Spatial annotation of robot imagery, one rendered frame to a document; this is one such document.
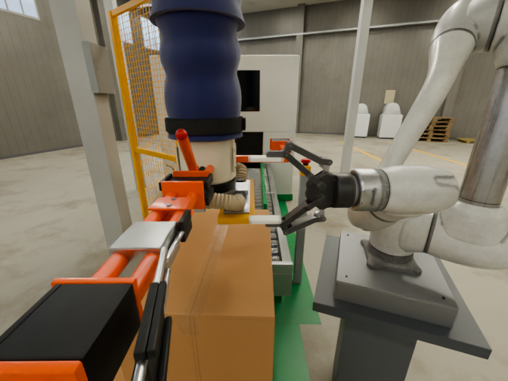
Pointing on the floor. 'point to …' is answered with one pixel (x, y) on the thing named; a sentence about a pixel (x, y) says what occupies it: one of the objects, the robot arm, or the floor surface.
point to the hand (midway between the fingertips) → (254, 190)
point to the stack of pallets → (438, 130)
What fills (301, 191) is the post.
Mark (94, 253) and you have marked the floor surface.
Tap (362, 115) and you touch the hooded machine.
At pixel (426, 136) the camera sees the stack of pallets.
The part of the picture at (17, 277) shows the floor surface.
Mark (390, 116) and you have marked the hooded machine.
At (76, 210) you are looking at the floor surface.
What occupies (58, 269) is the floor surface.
